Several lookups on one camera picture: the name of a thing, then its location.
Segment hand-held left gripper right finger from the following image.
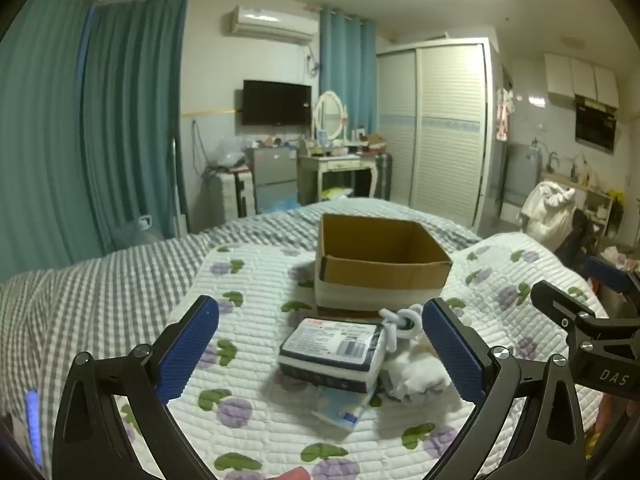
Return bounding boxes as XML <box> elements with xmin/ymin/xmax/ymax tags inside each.
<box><xmin>421</xmin><ymin>297</ymin><xmax>587</xmax><ymax>480</ymax></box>

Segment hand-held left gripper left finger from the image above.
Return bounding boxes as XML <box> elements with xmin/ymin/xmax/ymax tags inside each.
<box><xmin>51</xmin><ymin>295</ymin><xmax>221</xmax><ymax>480</ymax></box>

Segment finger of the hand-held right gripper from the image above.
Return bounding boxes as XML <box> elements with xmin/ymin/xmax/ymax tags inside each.
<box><xmin>585</xmin><ymin>256</ymin><xmax>640</xmax><ymax>306</ymax></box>
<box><xmin>531</xmin><ymin>281</ymin><xmax>608</xmax><ymax>341</ymax></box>

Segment white plush toy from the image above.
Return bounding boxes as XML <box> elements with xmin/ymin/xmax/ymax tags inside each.
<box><xmin>378</xmin><ymin>304</ymin><xmax>451</xmax><ymax>402</ymax></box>

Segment brown cardboard box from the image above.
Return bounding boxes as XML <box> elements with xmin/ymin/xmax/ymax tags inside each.
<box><xmin>314</xmin><ymin>213</ymin><xmax>453</xmax><ymax>318</ymax></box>

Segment small light blue packet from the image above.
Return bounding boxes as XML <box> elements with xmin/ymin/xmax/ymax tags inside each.
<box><xmin>311</xmin><ymin>385</ymin><xmax>371</xmax><ymax>431</ymax></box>

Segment white and blue tissue pack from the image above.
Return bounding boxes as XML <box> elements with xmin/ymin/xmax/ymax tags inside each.
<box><xmin>278</xmin><ymin>317</ymin><xmax>388</xmax><ymax>395</ymax></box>

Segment dark floral garment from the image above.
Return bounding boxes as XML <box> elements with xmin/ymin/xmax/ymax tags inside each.
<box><xmin>555</xmin><ymin>210</ymin><xmax>596</xmax><ymax>266</ymax></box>

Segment white garment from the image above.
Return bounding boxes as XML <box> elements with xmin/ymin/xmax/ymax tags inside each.
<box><xmin>517</xmin><ymin>181</ymin><xmax>576</xmax><ymax>251</ymax></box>

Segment white quilted floral mat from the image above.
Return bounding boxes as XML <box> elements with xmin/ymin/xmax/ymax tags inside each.
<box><xmin>102</xmin><ymin>232</ymin><xmax>608</xmax><ymax>480</ymax></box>

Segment grey upright appliance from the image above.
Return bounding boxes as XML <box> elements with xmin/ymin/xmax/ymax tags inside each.
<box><xmin>500</xmin><ymin>142</ymin><xmax>543</xmax><ymax>221</ymax></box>

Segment clear water jug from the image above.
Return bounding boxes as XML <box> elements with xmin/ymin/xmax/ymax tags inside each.
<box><xmin>115</xmin><ymin>215</ymin><xmax>161</xmax><ymax>246</ymax></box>

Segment black range hood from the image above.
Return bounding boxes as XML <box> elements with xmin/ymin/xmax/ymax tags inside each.
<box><xmin>575</xmin><ymin>95</ymin><xmax>618</xmax><ymax>153</ymax></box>

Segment white ribbed suitcase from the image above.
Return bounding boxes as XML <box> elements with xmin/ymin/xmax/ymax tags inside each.
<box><xmin>220</xmin><ymin>172</ymin><xmax>256</xmax><ymax>221</ymax></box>

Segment white pole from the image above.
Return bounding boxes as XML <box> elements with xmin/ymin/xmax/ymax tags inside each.
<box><xmin>170</xmin><ymin>135</ymin><xmax>183</xmax><ymax>236</ymax></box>

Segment blue plastic bag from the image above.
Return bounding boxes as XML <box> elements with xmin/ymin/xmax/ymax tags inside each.
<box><xmin>260</xmin><ymin>196</ymin><xmax>301</xmax><ymax>213</ymax></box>

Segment pink hanging cloth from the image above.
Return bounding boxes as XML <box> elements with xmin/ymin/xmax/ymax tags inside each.
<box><xmin>495</xmin><ymin>87</ymin><xmax>516</xmax><ymax>141</ymax></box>

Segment white sliding door wardrobe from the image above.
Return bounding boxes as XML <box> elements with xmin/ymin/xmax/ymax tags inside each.
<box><xmin>375</xmin><ymin>37</ymin><xmax>503</xmax><ymax>226</ymax></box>

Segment small silver fridge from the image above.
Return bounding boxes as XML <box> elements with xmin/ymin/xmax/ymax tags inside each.
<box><xmin>251</xmin><ymin>146</ymin><xmax>301</xmax><ymax>216</ymax></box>

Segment clear plastic bag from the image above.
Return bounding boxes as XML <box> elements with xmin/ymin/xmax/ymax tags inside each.
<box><xmin>207</xmin><ymin>137</ymin><xmax>248</xmax><ymax>168</ymax></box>

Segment cream dressing table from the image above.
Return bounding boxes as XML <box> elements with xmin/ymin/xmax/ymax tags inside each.
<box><xmin>298</xmin><ymin>152</ymin><xmax>381</xmax><ymax>206</ymax></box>

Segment teal curtain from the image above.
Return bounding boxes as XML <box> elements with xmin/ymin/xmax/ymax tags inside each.
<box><xmin>80</xmin><ymin>0</ymin><xmax>190</xmax><ymax>256</ymax></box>
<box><xmin>0</xmin><ymin>0</ymin><xmax>101</xmax><ymax>281</ymax></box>

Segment white oval mirror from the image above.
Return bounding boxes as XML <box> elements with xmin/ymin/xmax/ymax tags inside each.
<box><xmin>312</xmin><ymin>91</ymin><xmax>347</xmax><ymax>142</ymax></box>

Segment light blue curtain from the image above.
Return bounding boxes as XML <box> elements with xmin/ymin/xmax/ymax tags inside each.
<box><xmin>320</xmin><ymin>7</ymin><xmax>377</xmax><ymax>136</ymax></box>

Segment white air conditioner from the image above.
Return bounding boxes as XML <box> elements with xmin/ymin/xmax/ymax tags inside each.
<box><xmin>222</xmin><ymin>6</ymin><xmax>320</xmax><ymax>45</ymax></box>

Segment white kitchen wall cabinets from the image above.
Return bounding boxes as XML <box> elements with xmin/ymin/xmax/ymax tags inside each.
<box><xmin>544</xmin><ymin>53</ymin><xmax>621</xmax><ymax>108</ymax></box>

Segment black wall cables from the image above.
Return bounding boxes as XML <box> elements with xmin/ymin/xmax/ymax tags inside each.
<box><xmin>192</xmin><ymin>120</ymin><xmax>211</xmax><ymax>171</ymax></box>

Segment black wall television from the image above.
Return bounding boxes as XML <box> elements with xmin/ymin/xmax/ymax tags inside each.
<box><xmin>242</xmin><ymin>80</ymin><xmax>313</xmax><ymax>127</ymax></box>

